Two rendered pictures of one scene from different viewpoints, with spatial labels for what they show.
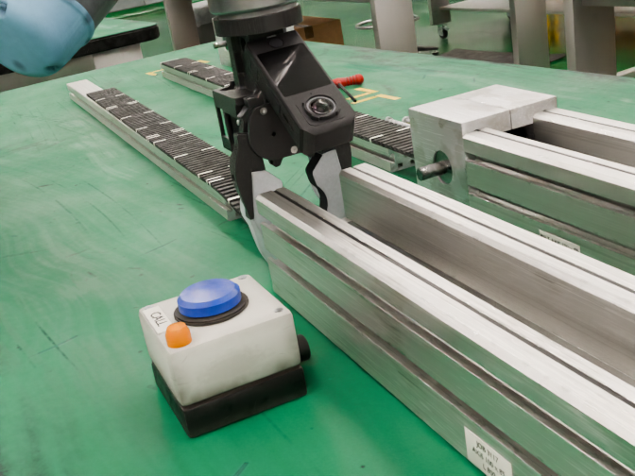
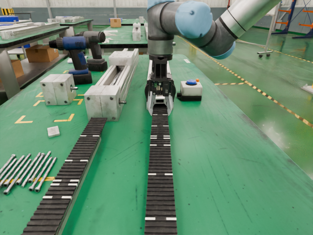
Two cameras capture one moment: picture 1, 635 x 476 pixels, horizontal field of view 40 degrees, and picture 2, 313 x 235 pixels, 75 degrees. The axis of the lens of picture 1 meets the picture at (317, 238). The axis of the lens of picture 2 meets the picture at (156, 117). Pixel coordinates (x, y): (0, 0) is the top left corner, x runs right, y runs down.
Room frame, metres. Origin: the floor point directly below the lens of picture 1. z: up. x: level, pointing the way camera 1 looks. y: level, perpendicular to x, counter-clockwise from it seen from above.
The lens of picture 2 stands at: (1.31, 0.23, 1.11)
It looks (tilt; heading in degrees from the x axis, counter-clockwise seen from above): 28 degrees down; 201
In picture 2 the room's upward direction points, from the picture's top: straight up
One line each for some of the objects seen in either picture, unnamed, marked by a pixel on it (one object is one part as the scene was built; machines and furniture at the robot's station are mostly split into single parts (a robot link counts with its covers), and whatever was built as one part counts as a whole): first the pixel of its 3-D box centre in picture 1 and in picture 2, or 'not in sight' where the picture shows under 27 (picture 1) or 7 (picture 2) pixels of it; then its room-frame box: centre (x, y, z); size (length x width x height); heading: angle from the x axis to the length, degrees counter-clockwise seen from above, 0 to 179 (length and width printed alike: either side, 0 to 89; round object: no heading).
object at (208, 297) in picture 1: (210, 303); (191, 82); (0.51, 0.07, 0.84); 0.04 x 0.04 x 0.02
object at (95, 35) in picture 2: not in sight; (89, 51); (0.29, -0.59, 0.89); 0.20 x 0.08 x 0.22; 100
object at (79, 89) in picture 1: (134, 127); not in sight; (1.30, 0.24, 0.79); 0.96 x 0.04 x 0.03; 21
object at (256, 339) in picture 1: (232, 344); (188, 90); (0.51, 0.07, 0.81); 0.10 x 0.08 x 0.06; 111
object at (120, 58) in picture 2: not in sight; (122, 60); (0.36, -0.33, 0.87); 0.16 x 0.11 x 0.07; 21
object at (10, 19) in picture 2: not in sight; (17, 38); (-2.19, -4.56, 0.50); 1.03 x 0.55 x 1.01; 31
